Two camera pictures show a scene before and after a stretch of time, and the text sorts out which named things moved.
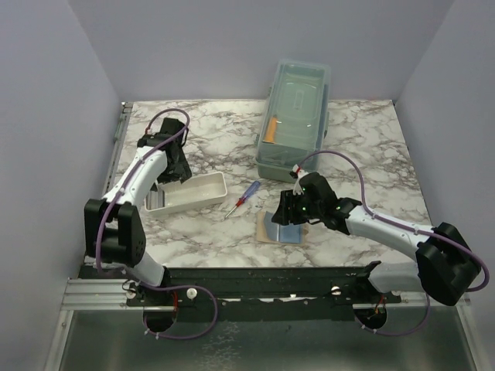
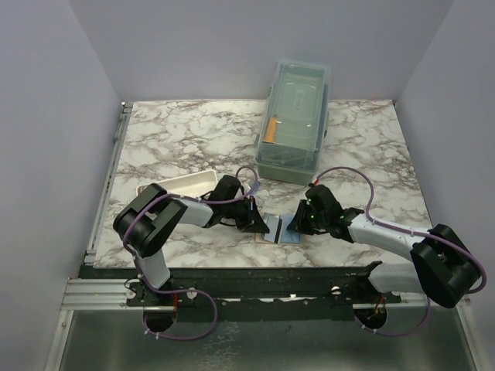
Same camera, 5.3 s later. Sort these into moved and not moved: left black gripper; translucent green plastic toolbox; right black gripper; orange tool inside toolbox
Moved: right black gripper; left black gripper
Not moved: orange tool inside toolbox; translucent green plastic toolbox
